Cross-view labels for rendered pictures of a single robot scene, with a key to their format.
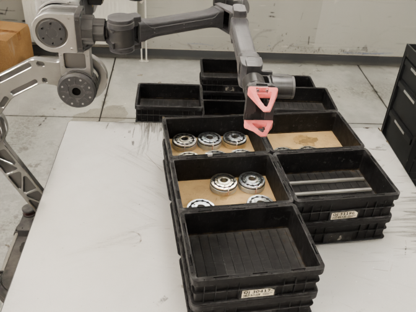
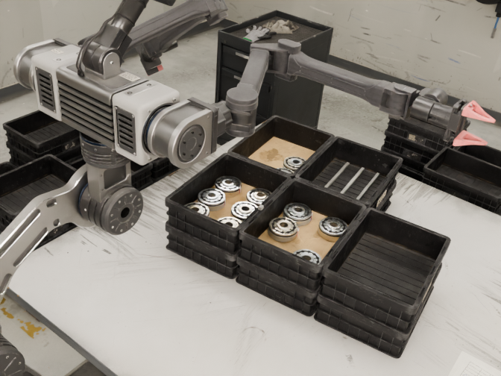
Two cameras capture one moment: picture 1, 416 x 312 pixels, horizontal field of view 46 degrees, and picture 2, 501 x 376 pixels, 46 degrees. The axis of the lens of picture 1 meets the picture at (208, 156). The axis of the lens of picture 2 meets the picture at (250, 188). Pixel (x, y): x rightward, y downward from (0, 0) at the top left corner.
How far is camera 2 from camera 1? 1.38 m
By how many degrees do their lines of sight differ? 41
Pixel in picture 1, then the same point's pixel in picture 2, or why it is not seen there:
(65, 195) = (132, 348)
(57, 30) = (197, 137)
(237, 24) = (306, 60)
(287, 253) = (393, 250)
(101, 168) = (119, 296)
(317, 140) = (278, 150)
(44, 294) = not seen: outside the picture
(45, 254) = not seen: outside the picture
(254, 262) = (388, 272)
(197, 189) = not seen: hidden behind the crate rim
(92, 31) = (223, 122)
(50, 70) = (63, 204)
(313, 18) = (36, 30)
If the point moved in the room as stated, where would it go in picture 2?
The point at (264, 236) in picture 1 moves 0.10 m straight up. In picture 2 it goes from (364, 249) to (369, 226)
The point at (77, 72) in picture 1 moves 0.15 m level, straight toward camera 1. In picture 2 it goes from (121, 188) to (168, 205)
